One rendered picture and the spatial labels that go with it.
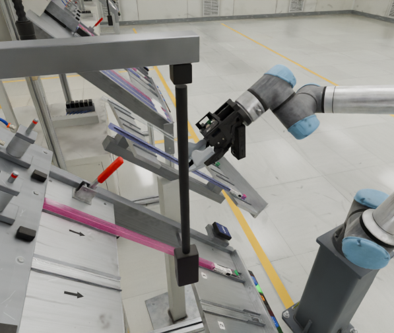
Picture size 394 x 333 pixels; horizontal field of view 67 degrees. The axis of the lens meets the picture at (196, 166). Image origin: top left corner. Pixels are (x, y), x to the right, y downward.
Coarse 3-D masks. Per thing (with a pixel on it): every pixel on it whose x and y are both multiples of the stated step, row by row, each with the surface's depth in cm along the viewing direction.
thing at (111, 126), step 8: (112, 128) 65; (120, 128) 67; (128, 136) 68; (136, 136) 70; (144, 144) 71; (160, 152) 74; (176, 160) 77; (200, 176) 84; (208, 176) 85; (216, 184) 88; (224, 184) 91
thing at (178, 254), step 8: (176, 248) 28; (192, 248) 28; (176, 256) 28; (184, 256) 28; (192, 256) 28; (176, 264) 28; (184, 264) 28; (192, 264) 28; (176, 272) 29; (184, 272) 29; (192, 272) 29; (176, 280) 30; (184, 280) 30; (192, 280) 30
